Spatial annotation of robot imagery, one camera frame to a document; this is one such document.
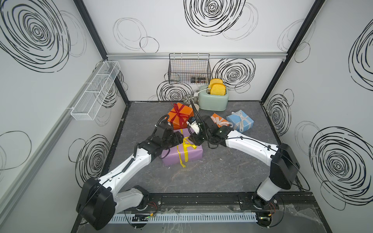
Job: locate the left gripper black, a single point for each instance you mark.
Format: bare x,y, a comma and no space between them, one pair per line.
177,138

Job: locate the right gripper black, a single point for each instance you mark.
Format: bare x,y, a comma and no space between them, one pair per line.
194,139

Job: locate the yellow ribbon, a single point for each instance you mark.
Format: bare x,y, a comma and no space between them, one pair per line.
184,149

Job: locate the purple gift box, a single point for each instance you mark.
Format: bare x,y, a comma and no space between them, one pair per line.
170,157

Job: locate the orange box red ribbon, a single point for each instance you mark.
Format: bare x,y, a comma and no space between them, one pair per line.
179,116

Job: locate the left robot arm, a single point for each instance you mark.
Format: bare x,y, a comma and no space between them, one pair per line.
101,198

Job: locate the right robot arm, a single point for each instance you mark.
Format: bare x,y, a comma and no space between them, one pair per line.
283,164

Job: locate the white ribbon on orange box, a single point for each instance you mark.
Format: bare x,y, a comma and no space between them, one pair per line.
223,121

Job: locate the blue gift box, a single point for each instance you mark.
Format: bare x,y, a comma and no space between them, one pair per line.
240,121

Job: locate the mint green toaster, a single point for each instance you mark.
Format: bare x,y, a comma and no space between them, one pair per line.
212,102

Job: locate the patterned ceramic bowl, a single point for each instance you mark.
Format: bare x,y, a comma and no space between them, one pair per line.
189,99

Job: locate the front yellow sponge toast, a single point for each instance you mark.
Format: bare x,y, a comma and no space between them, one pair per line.
218,89

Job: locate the yellow sponge toast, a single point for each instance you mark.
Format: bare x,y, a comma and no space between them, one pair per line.
218,89
215,81

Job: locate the spice jars in basket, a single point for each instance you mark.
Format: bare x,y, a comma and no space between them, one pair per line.
197,80

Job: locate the rear yellow sponge toast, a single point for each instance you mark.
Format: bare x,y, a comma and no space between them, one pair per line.
215,81

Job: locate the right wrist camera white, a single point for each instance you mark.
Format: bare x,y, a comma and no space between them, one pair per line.
193,124

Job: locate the black wire basket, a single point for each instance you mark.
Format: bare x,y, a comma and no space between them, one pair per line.
183,66

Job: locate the grey slotted cable duct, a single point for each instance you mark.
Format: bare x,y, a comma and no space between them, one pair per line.
184,218

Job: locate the white mesh wall shelf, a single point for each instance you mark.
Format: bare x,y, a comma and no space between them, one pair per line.
96,91

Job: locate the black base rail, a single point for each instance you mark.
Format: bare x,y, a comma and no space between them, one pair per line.
244,200

